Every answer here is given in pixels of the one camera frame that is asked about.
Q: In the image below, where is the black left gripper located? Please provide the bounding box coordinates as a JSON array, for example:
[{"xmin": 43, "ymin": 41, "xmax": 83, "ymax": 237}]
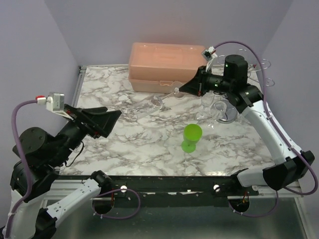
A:
[{"xmin": 51, "ymin": 103, "xmax": 122, "ymax": 165}]

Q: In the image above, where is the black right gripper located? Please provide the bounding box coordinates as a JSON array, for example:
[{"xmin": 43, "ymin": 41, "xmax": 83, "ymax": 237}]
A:
[{"xmin": 179, "ymin": 66, "xmax": 232, "ymax": 97}]

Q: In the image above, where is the tall clear wine glass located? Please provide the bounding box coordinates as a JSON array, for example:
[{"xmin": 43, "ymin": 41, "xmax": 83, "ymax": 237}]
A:
[{"xmin": 196, "ymin": 93, "xmax": 215, "ymax": 120}]

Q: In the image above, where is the clear stemmed wine glass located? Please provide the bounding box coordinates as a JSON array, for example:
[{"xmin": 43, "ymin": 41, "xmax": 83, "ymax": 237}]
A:
[{"xmin": 126, "ymin": 82, "xmax": 184, "ymax": 121}]

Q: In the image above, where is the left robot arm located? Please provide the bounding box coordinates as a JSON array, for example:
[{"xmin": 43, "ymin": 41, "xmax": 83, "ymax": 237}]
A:
[{"xmin": 2, "ymin": 105, "xmax": 121, "ymax": 239}]

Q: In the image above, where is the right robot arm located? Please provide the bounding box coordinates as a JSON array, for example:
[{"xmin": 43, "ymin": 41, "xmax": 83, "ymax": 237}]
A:
[{"xmin": 179, "ymin": 55, "xmax": 315, "ymax": 195}]

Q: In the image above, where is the pink plastic storage box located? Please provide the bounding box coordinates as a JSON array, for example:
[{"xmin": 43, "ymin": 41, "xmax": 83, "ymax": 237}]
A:
[{"xmin": 128, "ymin": 42, "xmax": 206, "ymax": 93}]

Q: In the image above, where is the green plastic goblet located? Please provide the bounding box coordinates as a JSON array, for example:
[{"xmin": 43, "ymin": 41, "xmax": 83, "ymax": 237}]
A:
[{"xmin": 181, "ymin": 124, "xmax": 202, "ymax": 153}]

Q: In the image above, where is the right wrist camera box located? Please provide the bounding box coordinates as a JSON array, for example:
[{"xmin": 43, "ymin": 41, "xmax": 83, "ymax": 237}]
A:
[{"xmin": 201, "ymin": 46, "xmax": 218, "ymax": 72}]

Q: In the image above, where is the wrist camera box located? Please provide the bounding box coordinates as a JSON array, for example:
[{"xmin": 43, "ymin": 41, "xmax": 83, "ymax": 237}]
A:
[
  {"xmin": 46, "ymin": 92, "xmax": 65, "ymax": 113},
  {"xmin": 201, "ymin": 46, "xmax": 218, "ymax": 72}
]

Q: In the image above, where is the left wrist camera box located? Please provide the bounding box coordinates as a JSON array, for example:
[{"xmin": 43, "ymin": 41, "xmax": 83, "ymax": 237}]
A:
[{"xmin": 46, "ymin": 92, "xmax": 65, "ymax": 113}]

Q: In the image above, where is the chrome wire wine glass rack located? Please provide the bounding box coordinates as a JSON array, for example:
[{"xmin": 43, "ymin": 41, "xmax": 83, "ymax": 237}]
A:
[{"xmin": 214, "ymin": 47, "xmax": 275, "ymax": 123}]

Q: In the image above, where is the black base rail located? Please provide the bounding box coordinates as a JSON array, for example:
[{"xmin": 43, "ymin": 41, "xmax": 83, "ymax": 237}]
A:
[{"xmin": 90, "ymin": 171, "xmax": 258, "ymax": 208}]

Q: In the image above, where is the aluminium table frame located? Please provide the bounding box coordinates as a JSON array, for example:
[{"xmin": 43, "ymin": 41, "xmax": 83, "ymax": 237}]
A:
[{"xmin": 26, "ymin": 65, "xmax": 87, "ymax": 239}]

